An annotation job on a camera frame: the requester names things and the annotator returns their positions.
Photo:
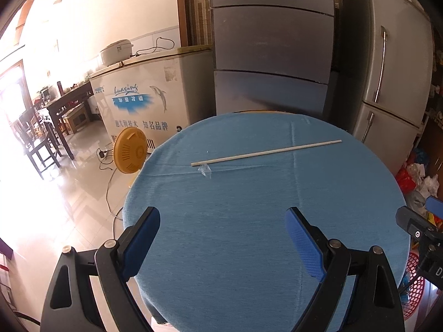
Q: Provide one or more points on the wooden stool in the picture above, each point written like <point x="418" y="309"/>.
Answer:
<point x="74" y="119"/>

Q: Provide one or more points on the white chest freezer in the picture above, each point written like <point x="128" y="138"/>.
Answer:
<point x="145" y="103"/>

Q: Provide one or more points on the red plastic basket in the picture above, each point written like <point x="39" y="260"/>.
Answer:
<point x="415" y="283"/>

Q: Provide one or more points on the yellow floor fan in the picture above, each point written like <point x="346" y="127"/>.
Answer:
<point x="129" y="150"/>

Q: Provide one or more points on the long white stick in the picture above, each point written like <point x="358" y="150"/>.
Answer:
<point x="266" y="153"/>

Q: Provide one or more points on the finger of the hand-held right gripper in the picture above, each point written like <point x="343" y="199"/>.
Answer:
<point x="413" y="226"/>
<point x="436" y="205"/>

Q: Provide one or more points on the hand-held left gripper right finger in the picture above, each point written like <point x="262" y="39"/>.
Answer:
<point x="306" y="245"/>

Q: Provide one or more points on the dark wooden table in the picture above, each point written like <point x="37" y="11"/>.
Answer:
<point x="65" y="102"/>

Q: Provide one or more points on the grey three-door refrigerator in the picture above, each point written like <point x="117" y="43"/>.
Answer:
<point x="273" y="52"/>

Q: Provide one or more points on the small clear plastic scrap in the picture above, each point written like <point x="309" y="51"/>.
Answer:
<point x="205" y="170"/>

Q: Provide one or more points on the brown wooden door frame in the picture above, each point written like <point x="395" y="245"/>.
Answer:
<point x="193" y="10"/>

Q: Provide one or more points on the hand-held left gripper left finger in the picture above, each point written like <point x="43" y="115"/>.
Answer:
<point x="140" y="242"/>

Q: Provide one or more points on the pile of plastic bags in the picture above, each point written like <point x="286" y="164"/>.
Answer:
<point x="420" y="179"/>

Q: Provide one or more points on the black floor plug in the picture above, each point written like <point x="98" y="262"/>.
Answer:
<point x="102" y="154"/>

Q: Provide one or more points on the purple object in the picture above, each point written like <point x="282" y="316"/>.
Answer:
<point x="6" y="249"/>

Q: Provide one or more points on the silver two-door refrigerator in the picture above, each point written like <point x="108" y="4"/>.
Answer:
<point x="394" y="76"/>

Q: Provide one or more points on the white rice cooker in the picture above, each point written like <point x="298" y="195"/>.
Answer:
<point x="116" y="53"/>

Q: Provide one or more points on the brown shelf cabinet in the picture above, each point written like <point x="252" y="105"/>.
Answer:
<point x="434" y="117"/>

